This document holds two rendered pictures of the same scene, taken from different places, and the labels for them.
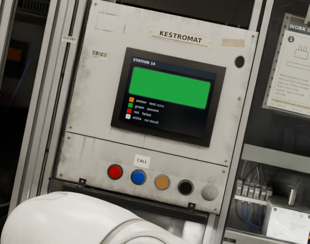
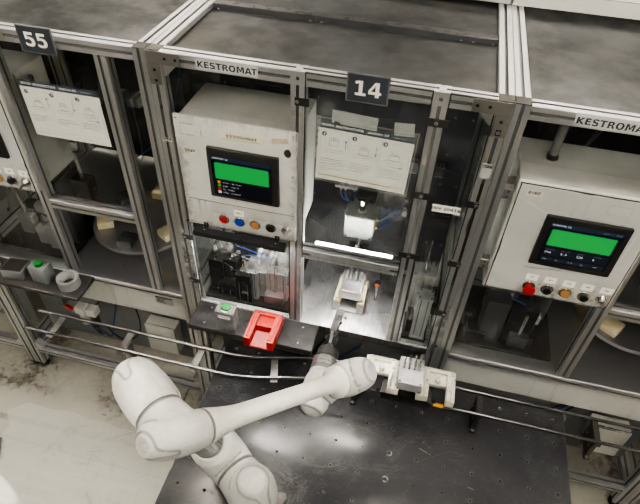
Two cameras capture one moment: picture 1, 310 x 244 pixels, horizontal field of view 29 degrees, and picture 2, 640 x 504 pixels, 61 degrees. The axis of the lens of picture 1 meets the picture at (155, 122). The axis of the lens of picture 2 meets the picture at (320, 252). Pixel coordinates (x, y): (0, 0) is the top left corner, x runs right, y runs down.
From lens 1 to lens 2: 1.20 m
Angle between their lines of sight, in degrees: 41
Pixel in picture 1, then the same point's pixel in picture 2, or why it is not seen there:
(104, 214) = (141, 399)
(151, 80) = (228, 170)
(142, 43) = (216, 142)
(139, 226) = (153, 410)
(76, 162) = (198, 213)
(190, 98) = (257, 180)
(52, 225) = (122, 399)
